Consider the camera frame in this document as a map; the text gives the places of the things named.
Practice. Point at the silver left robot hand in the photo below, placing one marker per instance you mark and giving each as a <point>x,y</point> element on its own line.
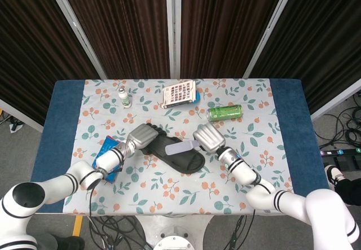
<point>144,135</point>

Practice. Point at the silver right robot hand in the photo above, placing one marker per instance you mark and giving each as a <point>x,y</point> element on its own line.
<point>210,138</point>

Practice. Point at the black rubber slipper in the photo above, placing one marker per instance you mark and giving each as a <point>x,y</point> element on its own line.
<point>180,159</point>

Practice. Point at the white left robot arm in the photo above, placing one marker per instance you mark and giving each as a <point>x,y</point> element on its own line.
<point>110,158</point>

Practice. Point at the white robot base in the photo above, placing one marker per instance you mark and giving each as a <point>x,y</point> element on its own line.
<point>175,243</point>

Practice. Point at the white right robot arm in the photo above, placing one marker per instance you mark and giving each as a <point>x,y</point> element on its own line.
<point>239,165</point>

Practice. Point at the green drink can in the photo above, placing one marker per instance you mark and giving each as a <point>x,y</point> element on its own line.
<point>225,113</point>

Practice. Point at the blue plastic snack packet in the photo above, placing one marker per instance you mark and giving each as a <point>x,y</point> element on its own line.
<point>105,145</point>

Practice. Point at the small white drink bottle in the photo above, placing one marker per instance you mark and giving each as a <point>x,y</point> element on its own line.
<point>125,100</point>

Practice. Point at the floral fruit-print tablecloth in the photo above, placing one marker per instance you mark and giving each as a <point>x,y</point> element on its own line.
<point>180,193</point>

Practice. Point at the blue table cover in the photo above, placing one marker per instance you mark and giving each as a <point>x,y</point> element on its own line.
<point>62,120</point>

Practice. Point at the dark brown partition panel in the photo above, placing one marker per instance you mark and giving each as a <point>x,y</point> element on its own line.
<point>318,35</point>
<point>34,49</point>
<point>225,30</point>
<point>124,30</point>

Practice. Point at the white and black sneaker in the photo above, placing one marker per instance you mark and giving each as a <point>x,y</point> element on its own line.
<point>334,173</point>

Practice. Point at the black power strip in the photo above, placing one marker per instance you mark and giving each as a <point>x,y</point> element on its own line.
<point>338,151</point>

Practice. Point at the black foot pedal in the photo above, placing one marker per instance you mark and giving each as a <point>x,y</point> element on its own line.
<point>347,161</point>

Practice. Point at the person's leg in black trousers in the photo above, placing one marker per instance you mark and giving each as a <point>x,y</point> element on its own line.
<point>349,189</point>

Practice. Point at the white partition frame post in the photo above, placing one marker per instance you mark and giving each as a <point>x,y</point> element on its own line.
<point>268,35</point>
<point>19,116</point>
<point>335,100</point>
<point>79,35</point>
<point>172,35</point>

